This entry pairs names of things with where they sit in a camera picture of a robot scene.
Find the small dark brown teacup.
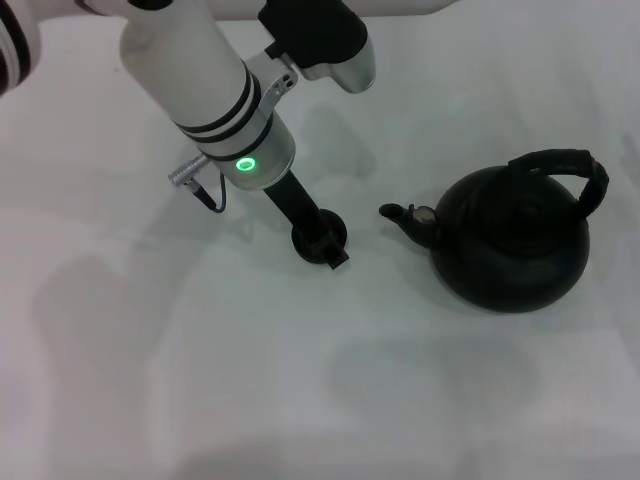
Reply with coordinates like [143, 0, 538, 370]
[291, 208, 349, 266]

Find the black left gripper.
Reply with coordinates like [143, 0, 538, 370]
[262, 172, 351, 272]

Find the left wrist camera black silver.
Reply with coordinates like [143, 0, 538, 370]
[257, 0, 377, 95]

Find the black round teapot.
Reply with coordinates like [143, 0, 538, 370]
[378, 148, 611, 314]

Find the left arm plug with cable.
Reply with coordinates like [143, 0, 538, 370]
[167, 153, 229, 214]

